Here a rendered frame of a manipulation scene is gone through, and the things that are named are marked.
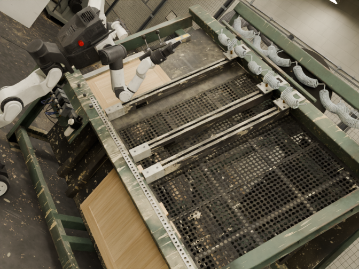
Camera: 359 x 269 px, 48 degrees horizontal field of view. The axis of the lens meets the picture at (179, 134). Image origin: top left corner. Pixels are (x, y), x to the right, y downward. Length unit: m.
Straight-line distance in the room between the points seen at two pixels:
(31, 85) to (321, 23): 6.93
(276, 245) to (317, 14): 7.21
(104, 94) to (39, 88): 0.54
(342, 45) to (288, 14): 1.59
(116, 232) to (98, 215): 0.22
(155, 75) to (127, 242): 1.27
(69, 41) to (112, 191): 1.06
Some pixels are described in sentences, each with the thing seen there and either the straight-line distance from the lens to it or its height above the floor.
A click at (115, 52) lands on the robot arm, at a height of 1.33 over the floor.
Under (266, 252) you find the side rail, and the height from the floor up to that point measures 1.19.
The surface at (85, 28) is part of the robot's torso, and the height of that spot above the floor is 1.32.
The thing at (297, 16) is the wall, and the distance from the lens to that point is 9.23.
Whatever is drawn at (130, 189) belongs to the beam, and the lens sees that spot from 2.45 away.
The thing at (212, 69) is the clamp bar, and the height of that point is 1.62.
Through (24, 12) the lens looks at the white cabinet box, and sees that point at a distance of 6.74.
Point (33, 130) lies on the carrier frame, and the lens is 3.76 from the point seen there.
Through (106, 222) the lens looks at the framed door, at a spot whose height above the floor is 0.40.
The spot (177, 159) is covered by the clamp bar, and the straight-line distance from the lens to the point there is 2.50.
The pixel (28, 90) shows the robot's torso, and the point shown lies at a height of 0.76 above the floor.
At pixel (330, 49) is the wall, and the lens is 8.41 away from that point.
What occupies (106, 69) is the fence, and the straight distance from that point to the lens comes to 3.28.
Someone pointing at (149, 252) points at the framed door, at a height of 0.59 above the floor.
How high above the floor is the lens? 1.81
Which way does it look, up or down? 14 degrees down
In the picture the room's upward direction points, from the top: 43 degrees clockwise
